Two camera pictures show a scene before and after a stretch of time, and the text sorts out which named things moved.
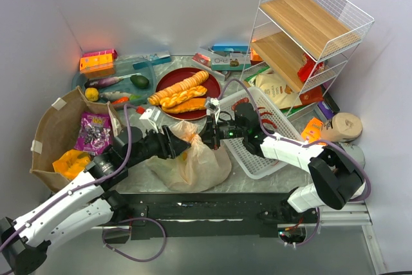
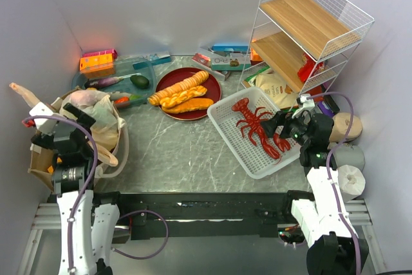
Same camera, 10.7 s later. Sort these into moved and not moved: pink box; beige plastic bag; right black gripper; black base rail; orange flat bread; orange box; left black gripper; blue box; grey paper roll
Moved: right black gripper; left black gripper; beige plastic bag
Not moved: blue box; black base rail; pink box; orange box; grey paper roll; orange flat bread
